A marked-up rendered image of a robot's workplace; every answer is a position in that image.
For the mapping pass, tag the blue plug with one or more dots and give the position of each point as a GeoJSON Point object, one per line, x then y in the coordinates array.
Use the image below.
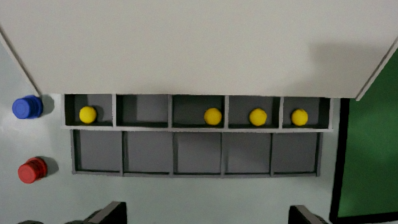
{"type": "Point", "coordinates": [28, 107]}

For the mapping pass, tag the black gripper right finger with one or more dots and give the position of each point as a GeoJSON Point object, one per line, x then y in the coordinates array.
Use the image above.
{"type": "Point", "coordinates": [299, 214]}

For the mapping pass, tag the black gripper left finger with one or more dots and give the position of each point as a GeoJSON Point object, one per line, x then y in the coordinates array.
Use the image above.
{"type": "Point", "coordinates": [114, 213]}

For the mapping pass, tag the red plug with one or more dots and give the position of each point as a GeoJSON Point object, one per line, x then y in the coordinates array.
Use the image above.
{"type": "Point", "coordinates": [35, 170]}

